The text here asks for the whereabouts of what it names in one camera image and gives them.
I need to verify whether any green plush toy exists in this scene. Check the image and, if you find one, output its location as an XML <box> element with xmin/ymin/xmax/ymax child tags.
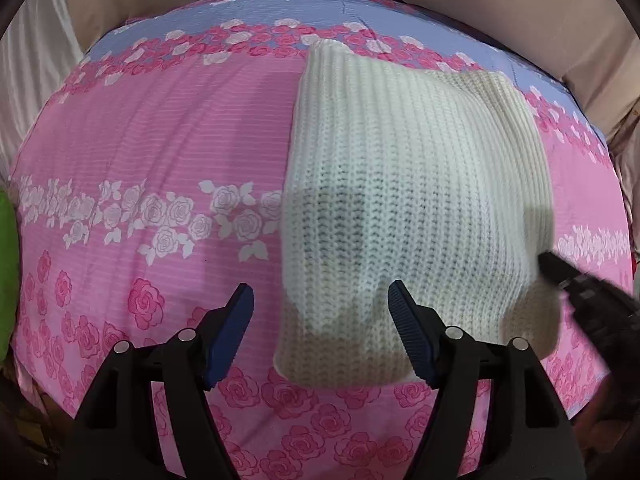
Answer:
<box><xmin>0</xmin><ymin>190</ymin><xmax>21</xmax><ymax>361</ymax></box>

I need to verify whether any beige bed sheet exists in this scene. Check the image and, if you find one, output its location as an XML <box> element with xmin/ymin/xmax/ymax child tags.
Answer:
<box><xmin>0</xmin><ymin>0</ymin><xmax>640</xmax><ymax>212</ymax></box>

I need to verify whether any pink floral quilt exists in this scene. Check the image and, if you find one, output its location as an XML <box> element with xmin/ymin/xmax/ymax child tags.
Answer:
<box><xmin>12</xmin><ymin>0</ymin><xmax>632</xmax><ymax>479</ymax></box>

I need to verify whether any white knitted garment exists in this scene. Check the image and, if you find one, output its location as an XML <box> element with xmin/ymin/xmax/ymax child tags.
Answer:
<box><xmin>273</xmin><ymin>40</ymin><xmax>561</xmax><ymax>389</ymax></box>

